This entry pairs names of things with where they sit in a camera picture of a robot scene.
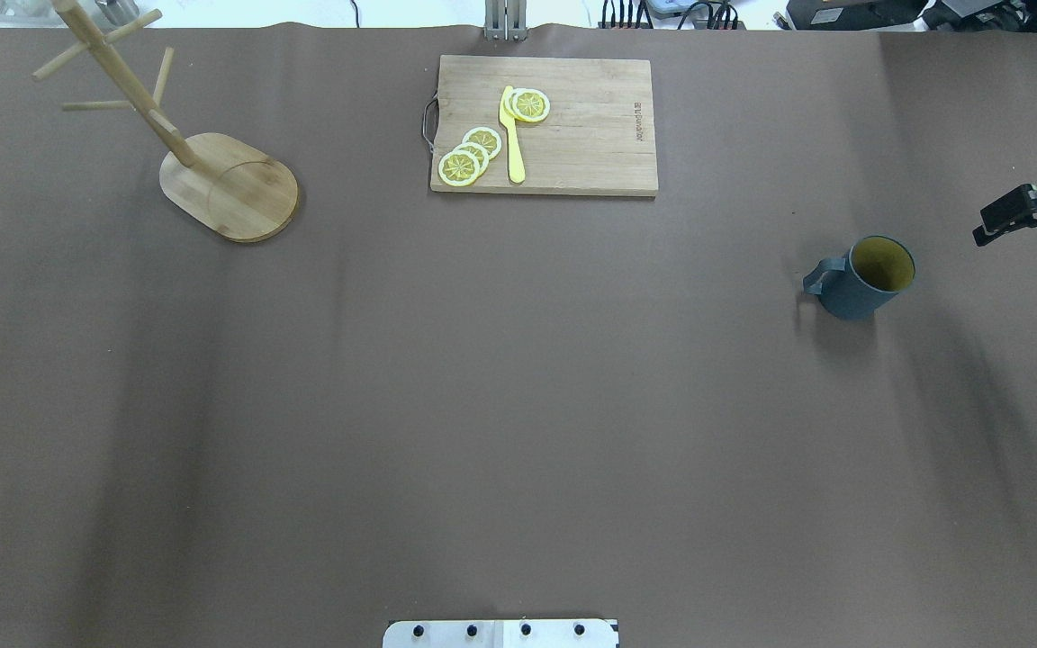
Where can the lemon slice near handle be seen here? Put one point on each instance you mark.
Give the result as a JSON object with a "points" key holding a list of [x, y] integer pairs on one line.
{"points": [[457, 169]]}

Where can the aluminium frame post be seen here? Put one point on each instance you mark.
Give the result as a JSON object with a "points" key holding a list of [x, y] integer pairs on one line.
{"points": [[505, 20]]}

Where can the bamboo cutting board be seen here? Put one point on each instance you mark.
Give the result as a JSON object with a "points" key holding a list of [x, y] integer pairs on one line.
{"points": [[597, 140]]}

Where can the blue mug yellow inside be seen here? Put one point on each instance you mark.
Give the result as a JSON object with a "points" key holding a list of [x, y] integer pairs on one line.
{"points": [[871, 272]]}

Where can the middle lemon slice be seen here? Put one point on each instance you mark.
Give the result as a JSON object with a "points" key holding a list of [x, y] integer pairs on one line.
{"points": [[481, 154]]}

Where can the lemon slice on knife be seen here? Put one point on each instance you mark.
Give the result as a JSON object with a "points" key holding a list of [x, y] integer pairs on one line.
{"points": [[527, 104]]}

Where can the upper lemon slice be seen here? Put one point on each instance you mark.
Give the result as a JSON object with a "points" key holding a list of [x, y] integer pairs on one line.
{"points": [[485, 137]]}

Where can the wooden cup rack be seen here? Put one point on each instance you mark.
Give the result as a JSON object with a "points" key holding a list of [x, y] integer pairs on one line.
{"points": [[236, 190]]}

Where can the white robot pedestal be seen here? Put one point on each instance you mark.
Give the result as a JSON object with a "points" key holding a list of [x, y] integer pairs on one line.
{"points": [[521, 632]]}

